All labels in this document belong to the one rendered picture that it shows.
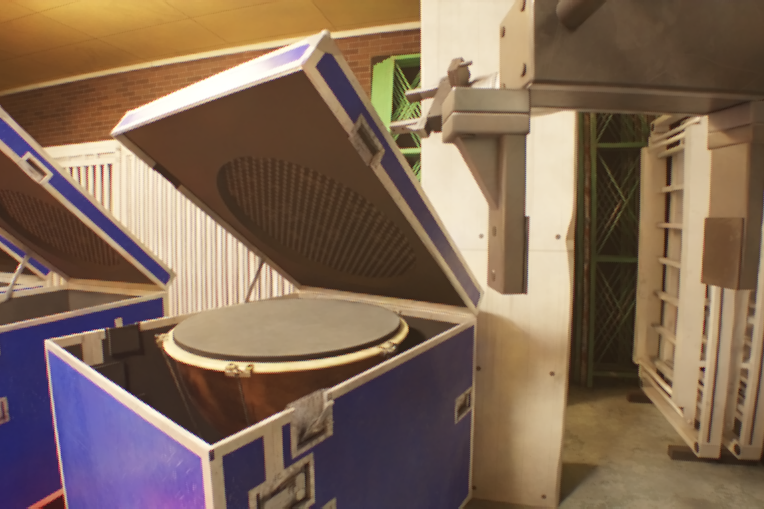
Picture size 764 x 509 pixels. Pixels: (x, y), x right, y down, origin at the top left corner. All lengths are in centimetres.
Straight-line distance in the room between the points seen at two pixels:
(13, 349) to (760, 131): 213
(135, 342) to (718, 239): 175
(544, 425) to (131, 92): 552
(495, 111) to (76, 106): 651
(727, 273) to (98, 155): 440
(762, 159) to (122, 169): 411
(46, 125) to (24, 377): 527
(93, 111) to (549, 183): 564
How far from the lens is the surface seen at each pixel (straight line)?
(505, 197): 21
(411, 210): 118
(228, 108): 123
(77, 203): 218
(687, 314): 270
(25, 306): 307
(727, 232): 29
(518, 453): 215
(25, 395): 216
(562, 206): 187
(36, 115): 726
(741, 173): 29
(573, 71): 22
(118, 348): 179
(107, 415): 125
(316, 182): 138
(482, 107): 21
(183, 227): 369
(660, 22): 25
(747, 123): 29
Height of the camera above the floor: 135
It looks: 5 degrees down
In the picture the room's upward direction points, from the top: straight up
